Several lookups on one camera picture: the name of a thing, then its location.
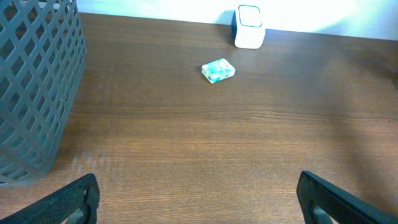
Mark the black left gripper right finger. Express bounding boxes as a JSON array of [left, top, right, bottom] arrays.
[[297, 170, 397, 224]]

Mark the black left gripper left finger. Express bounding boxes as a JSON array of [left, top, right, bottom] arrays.
[[1, 174, 100, 224]]

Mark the white barcode scanner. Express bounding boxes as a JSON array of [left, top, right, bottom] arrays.
[[231, 4, 266, 49]]

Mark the dark grey plastic basket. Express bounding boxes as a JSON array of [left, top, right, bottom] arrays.
[[1, 0, 86, 187]]

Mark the green tissue pack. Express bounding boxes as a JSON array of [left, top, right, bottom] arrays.
[[201, 58, 236, 84]]

